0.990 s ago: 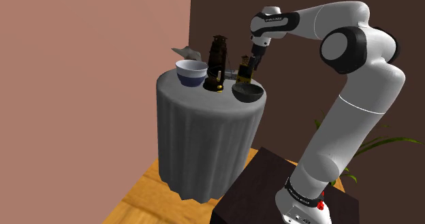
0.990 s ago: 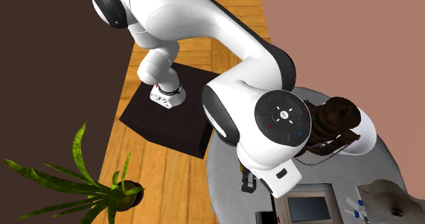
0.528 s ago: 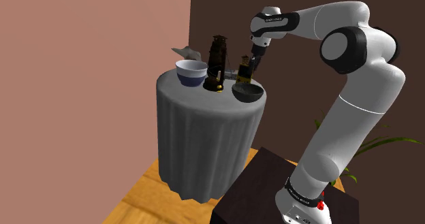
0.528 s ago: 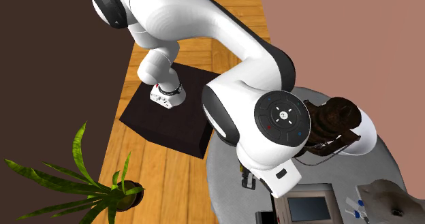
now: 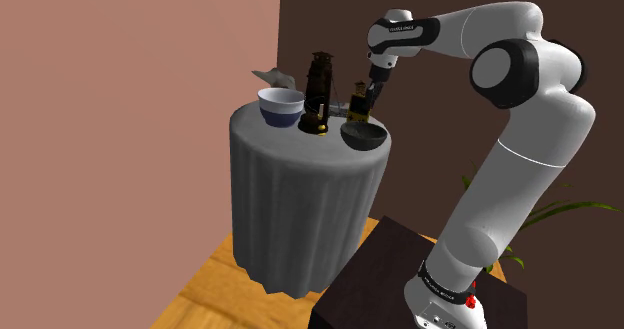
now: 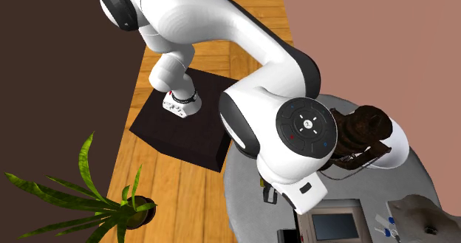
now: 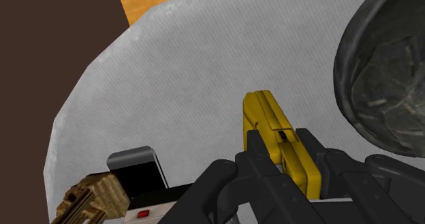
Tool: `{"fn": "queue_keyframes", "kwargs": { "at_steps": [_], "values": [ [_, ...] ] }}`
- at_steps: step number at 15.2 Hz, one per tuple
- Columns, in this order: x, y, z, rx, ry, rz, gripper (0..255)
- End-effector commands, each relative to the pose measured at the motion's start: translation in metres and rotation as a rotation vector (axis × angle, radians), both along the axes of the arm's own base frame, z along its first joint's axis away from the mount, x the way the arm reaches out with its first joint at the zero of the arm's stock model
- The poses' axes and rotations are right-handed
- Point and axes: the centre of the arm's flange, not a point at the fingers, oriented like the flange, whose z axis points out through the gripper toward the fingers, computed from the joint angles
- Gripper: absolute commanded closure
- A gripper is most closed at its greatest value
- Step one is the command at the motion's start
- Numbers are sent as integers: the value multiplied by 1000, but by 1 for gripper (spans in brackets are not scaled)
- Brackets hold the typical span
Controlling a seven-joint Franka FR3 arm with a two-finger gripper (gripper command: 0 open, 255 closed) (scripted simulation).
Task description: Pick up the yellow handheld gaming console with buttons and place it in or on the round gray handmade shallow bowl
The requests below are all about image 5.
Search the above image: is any yellow and black bottle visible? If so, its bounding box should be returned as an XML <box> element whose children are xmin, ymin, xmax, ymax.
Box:
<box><xmin>345</xmin><ymin>80</ymin><xmax>372</xmax><ymax>124</ymax></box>

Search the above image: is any dark grey bowl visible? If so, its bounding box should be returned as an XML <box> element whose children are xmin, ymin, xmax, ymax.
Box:
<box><xmin>339</xmin><ymin>121</ymin><xmax>389</xmax><ymax>152</ymax></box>

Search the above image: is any grey crumpled tissue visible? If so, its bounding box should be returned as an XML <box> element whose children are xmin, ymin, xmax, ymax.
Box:
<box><xmin>251</xmin><ymin>67</ymin><xmax>298</xmax><ymax>91</ymax></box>

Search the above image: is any white and blue bowl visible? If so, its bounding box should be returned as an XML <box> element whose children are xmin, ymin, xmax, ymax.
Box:
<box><xmin>257</xmin><ymin>87</ymin><xmax>306</xmax><ymax>129</ymax></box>

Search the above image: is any round table with grey cloth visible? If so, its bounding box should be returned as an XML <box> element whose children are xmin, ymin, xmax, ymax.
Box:
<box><xmin>228</xmin><ymin>99</ymin><xmax>393</xmax><ymax>300</ymax></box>

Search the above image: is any dark robot stand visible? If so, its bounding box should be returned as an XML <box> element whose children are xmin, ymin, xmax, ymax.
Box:
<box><xmin>307</xmin><ymin>215</ymin><xmax>529</xmax><ymax>329</ymax></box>

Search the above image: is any green houseplant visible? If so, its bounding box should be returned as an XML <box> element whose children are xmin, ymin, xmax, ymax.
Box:
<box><xmin>460</xmin><ymin>159</ymin><xmax>622</xmax><ymax>275</ymax></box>

